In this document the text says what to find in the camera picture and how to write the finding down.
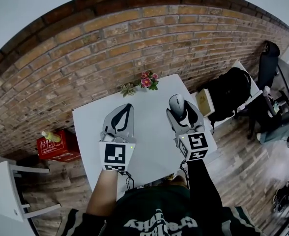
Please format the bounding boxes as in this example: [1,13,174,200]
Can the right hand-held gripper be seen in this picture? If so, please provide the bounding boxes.
[166,100,209,162]

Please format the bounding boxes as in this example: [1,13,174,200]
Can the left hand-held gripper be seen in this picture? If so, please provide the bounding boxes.
[98,103,137,172]

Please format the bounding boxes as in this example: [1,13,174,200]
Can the grey mouse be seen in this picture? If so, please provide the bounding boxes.
[168,93,188,123]

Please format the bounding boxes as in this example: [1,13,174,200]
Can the person's right forearm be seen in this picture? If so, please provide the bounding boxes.
[186,156,224,215]

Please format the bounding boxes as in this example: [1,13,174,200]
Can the person's left forearm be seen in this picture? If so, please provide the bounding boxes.
[85,168,121,216]

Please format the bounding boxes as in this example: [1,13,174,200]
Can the beige book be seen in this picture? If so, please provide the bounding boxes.
[195,88,215,118]

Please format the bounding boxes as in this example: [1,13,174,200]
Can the green succulent plant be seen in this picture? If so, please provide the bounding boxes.
[119,83,137,98]

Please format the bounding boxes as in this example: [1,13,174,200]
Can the black backpack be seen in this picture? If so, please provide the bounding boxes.
[204,67,252,124]

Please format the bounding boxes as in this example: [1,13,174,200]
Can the pink flower plant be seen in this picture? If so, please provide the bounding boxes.
[140,70,160,91]

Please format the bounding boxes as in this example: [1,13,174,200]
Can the person's olive trousers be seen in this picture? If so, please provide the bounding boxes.
[171,174,188,188]

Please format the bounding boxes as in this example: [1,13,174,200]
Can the red fire equipment box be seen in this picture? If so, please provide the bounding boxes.
[36,129,82,163]

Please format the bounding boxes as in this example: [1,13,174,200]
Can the green drink bottle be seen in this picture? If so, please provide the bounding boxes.
[41,130,62,143]

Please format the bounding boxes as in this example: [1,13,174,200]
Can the white chair with backpack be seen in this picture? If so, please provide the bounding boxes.
[191,59,264,135]

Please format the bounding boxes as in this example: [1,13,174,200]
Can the black office chair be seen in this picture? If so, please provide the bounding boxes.
[247,40,283,140]

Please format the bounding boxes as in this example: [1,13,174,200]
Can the grey desk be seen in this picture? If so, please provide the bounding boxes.
[275,57,289,101]

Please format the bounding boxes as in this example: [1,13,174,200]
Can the black bag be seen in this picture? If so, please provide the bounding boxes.
[273,176,289,214]

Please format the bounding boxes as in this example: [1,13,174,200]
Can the white wooden chair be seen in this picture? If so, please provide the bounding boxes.
[0,153,62,222]

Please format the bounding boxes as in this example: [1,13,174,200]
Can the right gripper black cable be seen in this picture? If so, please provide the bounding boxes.
[178,159,191,189]

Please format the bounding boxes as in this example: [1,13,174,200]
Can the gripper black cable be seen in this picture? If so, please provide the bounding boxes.
[118,171,136,190]
[178,159,191,189]

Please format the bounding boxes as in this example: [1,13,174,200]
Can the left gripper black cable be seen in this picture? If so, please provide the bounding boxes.
[118,171,136,190]

